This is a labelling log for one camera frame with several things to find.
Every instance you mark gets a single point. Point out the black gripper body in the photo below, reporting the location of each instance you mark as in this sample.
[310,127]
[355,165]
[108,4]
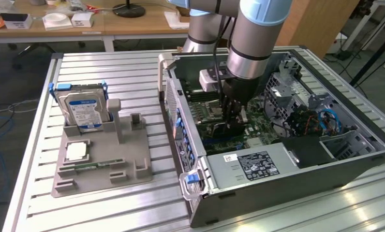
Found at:
[240,89]

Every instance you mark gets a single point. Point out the graphics card with black heatsink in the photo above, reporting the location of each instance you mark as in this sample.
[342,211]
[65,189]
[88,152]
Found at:
[217,131]

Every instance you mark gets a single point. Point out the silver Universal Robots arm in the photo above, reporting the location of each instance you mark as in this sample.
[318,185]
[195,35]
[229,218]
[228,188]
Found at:
[253,36]

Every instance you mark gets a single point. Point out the CPU socket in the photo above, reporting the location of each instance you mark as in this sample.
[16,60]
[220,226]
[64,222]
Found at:
[212,108]

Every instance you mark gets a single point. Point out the black RAM stick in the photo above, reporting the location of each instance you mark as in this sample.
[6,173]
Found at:
[208,120]

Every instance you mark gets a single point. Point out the green motherboard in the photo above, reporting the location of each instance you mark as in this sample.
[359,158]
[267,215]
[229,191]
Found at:
[259,130]

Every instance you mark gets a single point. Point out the metal disk bay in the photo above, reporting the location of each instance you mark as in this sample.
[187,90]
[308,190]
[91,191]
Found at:
[286,106]

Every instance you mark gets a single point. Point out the grey power supply unit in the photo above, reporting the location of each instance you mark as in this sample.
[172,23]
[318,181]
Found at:
[224,174]

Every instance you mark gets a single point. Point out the blue case latch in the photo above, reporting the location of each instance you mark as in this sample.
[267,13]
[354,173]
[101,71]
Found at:
[192,179]

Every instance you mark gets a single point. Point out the black open PC case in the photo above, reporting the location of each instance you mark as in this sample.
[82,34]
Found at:
[275,193]

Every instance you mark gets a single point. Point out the grey parts rack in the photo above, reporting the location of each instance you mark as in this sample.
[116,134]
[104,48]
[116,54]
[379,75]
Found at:
[127,149]

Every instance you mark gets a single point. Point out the white paper stack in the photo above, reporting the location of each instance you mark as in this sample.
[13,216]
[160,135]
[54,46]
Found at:
[173,21]

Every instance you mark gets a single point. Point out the white container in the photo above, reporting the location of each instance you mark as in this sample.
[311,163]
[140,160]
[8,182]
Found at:
[335,44]

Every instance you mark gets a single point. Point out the black tripod pole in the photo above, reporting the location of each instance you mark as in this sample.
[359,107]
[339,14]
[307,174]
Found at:
[355,78]

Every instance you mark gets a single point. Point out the brown cardboard box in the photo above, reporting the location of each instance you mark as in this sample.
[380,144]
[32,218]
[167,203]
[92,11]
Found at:
[181,12]

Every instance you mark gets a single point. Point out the wooden cabinet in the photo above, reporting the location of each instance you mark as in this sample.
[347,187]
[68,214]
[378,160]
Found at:
[327,24]

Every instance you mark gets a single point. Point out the wooden desk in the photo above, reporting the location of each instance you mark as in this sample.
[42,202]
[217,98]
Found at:
[131,24]

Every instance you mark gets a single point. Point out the hard disk in blue caddy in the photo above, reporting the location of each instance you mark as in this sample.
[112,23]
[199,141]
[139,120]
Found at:
[84,113]

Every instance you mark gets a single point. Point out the green RAM stick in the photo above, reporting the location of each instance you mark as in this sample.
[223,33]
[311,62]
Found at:
[93,165]

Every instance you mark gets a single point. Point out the black lamp base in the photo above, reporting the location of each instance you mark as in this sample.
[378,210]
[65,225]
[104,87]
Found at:
[128,10]

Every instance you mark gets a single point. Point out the silver CPU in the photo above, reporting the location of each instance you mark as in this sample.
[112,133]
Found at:
[76,151]

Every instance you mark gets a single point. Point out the plain white box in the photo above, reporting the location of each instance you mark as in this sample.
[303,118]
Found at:
[81,20]

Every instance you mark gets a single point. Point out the white box with round hole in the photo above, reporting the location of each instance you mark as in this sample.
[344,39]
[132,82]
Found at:
[56,23]

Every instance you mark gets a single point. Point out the black chair base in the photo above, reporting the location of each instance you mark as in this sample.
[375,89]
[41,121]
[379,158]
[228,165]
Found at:
[26,48]

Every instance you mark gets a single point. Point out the white box with black top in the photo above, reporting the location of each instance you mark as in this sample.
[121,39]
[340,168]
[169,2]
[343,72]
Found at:
[16,23]

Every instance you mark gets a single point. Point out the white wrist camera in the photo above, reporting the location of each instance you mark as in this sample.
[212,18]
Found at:
[208,82]

